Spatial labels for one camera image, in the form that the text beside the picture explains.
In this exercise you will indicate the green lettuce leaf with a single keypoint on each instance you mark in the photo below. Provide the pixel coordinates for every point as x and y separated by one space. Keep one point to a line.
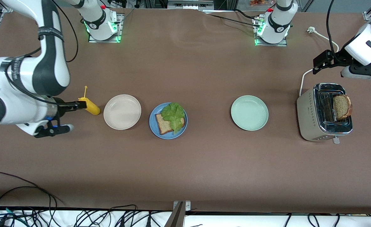
174 113

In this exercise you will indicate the brown toast slice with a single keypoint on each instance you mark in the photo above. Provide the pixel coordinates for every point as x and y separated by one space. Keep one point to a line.
341 106
164 124

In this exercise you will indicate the aluminium table edge bracket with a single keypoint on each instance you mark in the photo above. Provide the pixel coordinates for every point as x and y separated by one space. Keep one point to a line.
179 217

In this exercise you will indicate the beige and chrome toaster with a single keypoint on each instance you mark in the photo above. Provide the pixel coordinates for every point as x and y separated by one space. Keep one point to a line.
306 116

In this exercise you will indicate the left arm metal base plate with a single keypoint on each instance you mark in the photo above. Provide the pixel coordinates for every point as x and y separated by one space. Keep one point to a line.
284 42

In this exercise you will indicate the yellow squeeze bottle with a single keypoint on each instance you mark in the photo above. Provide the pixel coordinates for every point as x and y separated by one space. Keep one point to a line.
93 108

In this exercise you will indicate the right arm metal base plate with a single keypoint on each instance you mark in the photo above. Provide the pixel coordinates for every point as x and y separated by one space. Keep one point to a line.
119 22

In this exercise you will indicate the pale green plate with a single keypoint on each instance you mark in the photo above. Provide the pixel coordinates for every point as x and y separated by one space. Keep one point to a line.
249 113

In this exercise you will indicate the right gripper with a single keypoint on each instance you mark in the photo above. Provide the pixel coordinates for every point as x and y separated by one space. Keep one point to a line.
60 104

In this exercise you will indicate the cream plate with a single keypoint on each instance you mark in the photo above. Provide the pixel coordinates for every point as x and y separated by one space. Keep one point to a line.
122 112

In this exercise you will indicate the blue plate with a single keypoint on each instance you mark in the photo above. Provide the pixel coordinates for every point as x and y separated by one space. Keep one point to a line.
155 130

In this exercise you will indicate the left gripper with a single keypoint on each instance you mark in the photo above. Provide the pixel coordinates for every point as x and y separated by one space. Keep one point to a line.
337 58

